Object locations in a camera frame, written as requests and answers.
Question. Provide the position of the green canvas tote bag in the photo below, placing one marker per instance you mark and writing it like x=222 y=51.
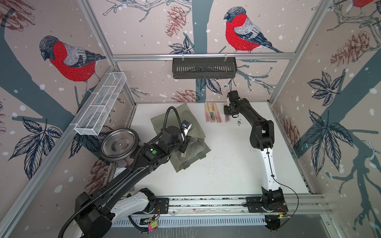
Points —
x=169 y=125

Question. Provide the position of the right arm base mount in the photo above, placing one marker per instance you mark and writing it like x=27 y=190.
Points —
x=258 y=204

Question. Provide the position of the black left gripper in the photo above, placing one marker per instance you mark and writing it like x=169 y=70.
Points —
x=185 y=144

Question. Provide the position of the pink small circuit board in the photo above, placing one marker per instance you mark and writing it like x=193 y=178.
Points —
x=152 y=226

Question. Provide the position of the black hanging wire basket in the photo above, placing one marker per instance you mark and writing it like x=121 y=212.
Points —
x=204 y=68

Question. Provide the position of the black grey wooden folding fan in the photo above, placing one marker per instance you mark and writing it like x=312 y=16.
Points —
x=211 y=113

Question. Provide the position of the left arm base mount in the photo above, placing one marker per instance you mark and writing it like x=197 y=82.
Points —
x=160 y=206

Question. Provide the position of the pink wooden folding fan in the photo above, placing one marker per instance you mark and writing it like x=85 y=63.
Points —
x=207 y=117

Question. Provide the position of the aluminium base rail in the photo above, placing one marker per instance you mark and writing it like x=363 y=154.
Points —
x=302 y=204

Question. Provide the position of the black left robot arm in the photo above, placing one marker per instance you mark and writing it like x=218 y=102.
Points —
x=95 y=213

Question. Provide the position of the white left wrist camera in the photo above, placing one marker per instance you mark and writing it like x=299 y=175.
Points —
x=186 y=126

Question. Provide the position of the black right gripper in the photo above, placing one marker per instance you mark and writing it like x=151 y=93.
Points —
x=226 y=111

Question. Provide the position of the black right base connector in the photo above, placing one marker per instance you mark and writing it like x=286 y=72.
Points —
x=272 y=222

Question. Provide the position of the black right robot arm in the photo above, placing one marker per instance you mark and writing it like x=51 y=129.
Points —
x=262 y=139

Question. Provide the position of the white mesh wall shelf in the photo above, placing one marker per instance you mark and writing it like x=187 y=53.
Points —
x=101 y=104

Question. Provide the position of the round steel plate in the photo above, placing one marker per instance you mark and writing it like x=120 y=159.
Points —
x=119 y=145

